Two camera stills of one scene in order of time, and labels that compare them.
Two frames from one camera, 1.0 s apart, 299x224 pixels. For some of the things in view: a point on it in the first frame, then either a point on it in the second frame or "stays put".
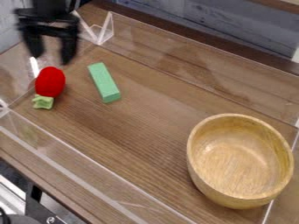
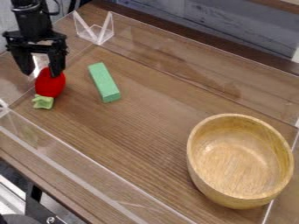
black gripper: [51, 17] → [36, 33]
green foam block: [104, 83] stays put
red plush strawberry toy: [50, 86] stays put
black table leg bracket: [34, 207] stays put
